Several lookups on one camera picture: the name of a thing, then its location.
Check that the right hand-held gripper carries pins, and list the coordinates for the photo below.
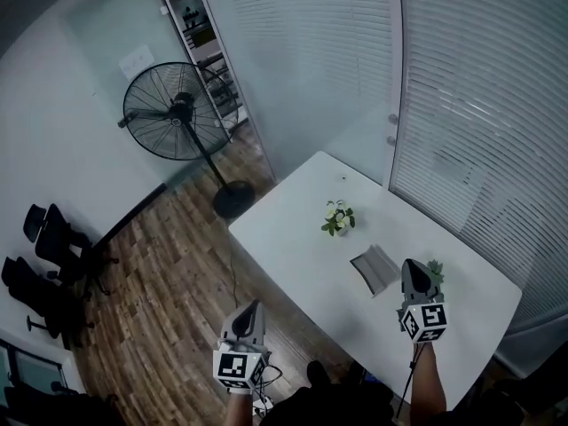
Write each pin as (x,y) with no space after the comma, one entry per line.
(426,322)

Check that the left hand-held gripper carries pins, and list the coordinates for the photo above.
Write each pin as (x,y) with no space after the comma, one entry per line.
(235,366)

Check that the person's right forearm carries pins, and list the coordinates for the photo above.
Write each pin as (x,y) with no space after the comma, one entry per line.
(428,384)

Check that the person's left forearm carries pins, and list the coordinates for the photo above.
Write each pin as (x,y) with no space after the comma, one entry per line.
(238,410)

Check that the small green succulent plant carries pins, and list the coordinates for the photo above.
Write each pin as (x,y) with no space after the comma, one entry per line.
(437,270)

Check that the white power strip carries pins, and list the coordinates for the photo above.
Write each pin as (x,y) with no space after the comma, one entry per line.
(262,408)

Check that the person's left shoe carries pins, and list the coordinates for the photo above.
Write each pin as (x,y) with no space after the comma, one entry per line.
(317,373)

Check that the person's shoe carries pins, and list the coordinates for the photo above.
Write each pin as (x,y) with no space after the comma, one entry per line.
(317,373)
(356,371)

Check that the potted plant with white flowers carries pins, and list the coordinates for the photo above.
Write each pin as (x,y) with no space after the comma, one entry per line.
(338,220)

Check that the person's right shoe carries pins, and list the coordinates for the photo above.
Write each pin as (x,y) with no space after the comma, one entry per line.
(356,371)

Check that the person's dark trousers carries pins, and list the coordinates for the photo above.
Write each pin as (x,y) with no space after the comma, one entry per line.
(328,408)

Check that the round metal door knob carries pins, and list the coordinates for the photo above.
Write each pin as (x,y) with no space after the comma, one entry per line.
(392,118)
(391,140)

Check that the wide white window blind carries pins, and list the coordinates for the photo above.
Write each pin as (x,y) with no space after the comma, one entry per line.
(488,127)

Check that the black office chair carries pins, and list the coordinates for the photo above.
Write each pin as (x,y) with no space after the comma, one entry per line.
(57,238)
(31,291)
(44,404)

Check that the white low cabinet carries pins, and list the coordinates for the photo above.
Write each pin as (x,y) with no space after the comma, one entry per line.
(40,364)

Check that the black standing fan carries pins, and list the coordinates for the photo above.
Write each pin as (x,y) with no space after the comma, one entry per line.
(177,109)

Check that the narrow white window blind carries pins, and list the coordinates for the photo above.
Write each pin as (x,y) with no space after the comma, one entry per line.
(302,60)

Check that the shelf with items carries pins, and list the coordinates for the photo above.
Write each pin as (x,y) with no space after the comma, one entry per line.
(199,25)

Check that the white paper sheet on wall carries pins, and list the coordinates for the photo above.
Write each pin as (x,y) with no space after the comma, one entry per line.
(136,62)

